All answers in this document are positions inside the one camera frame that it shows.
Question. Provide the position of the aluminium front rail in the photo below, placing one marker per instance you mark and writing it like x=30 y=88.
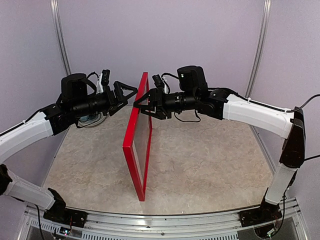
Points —
x=223 y=225

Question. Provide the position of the aluminium corner post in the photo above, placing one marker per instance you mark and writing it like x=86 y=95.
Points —
x=267 y=4
x=57 y=22

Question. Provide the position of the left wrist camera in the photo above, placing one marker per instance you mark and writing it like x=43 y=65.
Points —
x=103 y=80

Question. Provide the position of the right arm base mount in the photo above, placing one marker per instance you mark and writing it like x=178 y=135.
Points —
x=266 y=212

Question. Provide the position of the right aluminium corner post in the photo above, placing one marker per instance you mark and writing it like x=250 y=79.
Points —
x=267 y=4

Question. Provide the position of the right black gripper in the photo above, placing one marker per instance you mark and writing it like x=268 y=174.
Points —
x=154 y=94

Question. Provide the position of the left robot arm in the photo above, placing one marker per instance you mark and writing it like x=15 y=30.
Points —
x=42 y=124

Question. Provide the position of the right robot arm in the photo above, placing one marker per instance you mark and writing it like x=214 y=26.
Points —
x=223 y=103

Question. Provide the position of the red wooden picture frame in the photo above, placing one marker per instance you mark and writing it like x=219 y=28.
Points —
x=129 y=157

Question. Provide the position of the left aluminium corner post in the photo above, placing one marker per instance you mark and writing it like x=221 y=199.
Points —
x=57 y=22

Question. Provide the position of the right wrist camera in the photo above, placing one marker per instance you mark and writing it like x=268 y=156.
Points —
x=161 y=84

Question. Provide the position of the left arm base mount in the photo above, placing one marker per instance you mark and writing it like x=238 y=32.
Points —
x=65 y=215

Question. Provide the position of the white plate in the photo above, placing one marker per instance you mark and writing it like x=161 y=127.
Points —
x=92 y=120

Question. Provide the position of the clear acrylic sheet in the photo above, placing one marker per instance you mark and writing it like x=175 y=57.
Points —
x=140 y=142

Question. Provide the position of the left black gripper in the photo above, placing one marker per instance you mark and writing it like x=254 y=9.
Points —
x=112 y=102

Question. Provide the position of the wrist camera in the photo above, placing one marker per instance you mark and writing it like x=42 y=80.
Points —
x=161 y=84
x=103 y=80

